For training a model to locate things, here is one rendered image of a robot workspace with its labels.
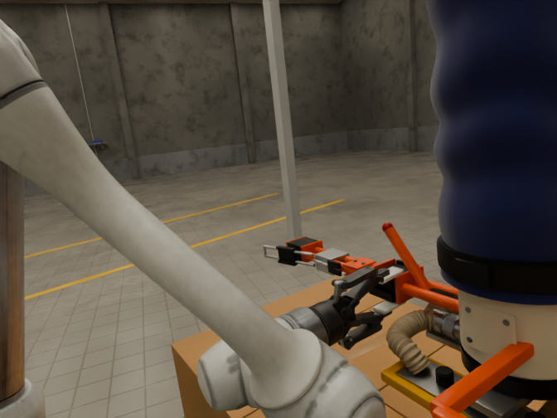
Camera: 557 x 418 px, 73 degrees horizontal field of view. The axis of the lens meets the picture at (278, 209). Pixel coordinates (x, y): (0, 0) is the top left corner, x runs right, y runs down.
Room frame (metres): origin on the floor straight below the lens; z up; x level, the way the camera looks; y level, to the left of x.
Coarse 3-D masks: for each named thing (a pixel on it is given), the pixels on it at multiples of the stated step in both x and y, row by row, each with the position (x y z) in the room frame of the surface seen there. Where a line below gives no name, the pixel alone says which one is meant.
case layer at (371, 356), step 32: (320, 288) 1.91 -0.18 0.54; (384, 320) 1.50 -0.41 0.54; (192, 352) 1.42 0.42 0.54; (352, 352) 1.29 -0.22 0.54; (384, 352) 1.27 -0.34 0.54; (448, 352) 1.23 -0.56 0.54; (192, 384) 1.32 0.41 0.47; (384, 384) 1.10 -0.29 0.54; (192, 416) 1.39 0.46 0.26; (224, 416) 1.08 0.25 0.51; (256, 416) 1.02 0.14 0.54; (416, 416) 0.95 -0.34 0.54
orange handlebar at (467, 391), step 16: (304, 256) 1.00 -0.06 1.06; (352, 272) 0.83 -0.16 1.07; (416, 288) 0.68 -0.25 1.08; (432, 288) 0.69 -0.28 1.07; (448, 288) 0.66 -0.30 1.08; (448, 304) 0.61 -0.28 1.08; (512, 352) 0.44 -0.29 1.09; (528, 352) 0.45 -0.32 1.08; (480, 368) 0.42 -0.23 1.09; (496, 368) 0.42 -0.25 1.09; (512, 368) 0.43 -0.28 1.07; (464, 384) 0.40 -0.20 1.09; (480, 384) 0.40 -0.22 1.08; (496, 384) 0.42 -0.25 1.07; (432, 400) 0.38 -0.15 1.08; (448, 400) 0.38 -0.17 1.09; (464, 400) 0.38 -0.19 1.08; (432, 416) 0.36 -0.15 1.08; (448, 416) 0.35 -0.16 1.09; (464, 416) 0.35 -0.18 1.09
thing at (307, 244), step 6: (294, 240) 1.09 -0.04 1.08; (300, 240) 1.08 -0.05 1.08; (306, 240) 1.07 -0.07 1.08; (312, 240) 1.06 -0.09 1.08; (288, 246) 1.07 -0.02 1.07; (294, 246) 1.04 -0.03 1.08; (300, 246) 1.01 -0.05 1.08; (306, 246) 1.01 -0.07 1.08; (312, 246) 1.03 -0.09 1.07; (318, 246) 1.03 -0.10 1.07; (312, 252) 1.02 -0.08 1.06; (300, 258) 1.02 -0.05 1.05
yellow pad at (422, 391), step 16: (400, 368) 0.61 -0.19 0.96; (432, 368) 0.59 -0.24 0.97; (448, 368) 0.55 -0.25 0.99; (400, 384) 0.57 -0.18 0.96; (416, 384) 0.56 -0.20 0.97; (432, 384) 0.55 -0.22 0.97; (448, 384) 0.54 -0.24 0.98; (416, 400) 0.54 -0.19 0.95; (480, 416) 0.47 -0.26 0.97; (512, 416) 0.46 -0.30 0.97; (528, 416) 0.43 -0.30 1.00; (544, 416) 0.43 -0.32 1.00
